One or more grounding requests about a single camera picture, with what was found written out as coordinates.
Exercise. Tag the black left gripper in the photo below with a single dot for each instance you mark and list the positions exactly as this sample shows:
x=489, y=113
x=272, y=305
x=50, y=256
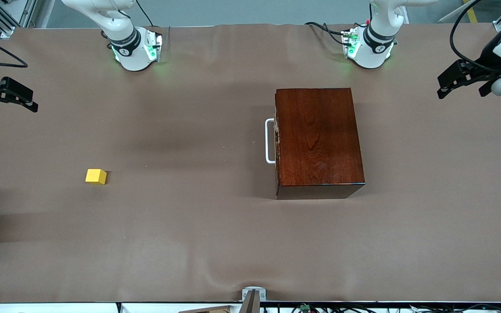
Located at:
x=486, y=59

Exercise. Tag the yellow block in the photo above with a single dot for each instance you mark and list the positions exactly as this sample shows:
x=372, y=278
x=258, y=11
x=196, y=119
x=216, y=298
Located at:
x=96, y=177

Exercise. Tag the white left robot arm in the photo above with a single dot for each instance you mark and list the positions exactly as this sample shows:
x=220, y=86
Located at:
x=376, y=59

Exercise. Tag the dark brown wooden cabinet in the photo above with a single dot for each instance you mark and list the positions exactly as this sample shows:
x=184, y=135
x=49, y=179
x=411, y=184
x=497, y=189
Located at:
x=320, y=139

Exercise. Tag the grey metal clamp bracket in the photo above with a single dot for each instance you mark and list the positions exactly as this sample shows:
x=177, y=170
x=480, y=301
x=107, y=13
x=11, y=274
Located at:
x=254, y=300

